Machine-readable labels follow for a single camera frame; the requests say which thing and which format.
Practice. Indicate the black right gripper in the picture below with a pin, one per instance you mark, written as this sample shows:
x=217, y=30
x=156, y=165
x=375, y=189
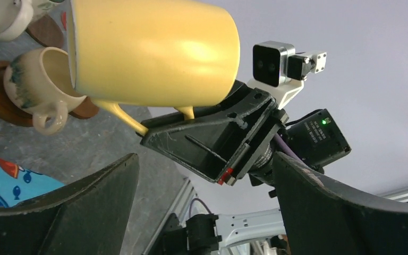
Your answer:
x=222, y=143

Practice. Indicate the beige mug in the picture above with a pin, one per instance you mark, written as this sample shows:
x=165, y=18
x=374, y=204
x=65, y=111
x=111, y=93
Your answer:
x=38, y=82

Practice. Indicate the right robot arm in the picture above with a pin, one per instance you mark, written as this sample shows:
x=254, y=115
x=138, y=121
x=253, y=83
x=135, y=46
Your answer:
x=314, y=140

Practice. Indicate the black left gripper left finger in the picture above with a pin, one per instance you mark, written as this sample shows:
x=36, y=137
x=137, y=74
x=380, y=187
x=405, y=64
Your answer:
x=88, y=216

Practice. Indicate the dark brown round coaster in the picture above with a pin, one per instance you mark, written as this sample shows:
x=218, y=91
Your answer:
x=46, y=32

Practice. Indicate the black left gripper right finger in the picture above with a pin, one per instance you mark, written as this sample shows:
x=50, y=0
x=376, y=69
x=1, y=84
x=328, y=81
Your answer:
x=324, y=216

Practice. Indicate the green inside floral mug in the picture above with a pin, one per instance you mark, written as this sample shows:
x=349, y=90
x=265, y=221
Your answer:
x=17, y=15

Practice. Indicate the blue shark print cloth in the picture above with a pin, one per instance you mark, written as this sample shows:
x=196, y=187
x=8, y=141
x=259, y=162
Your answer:
x=18, y=184

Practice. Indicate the yellow mug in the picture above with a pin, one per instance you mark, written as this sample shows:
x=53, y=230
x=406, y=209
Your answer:
x=180, y=54

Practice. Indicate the red round coaster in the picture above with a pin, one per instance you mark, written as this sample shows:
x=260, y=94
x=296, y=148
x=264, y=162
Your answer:
x=63, y=20

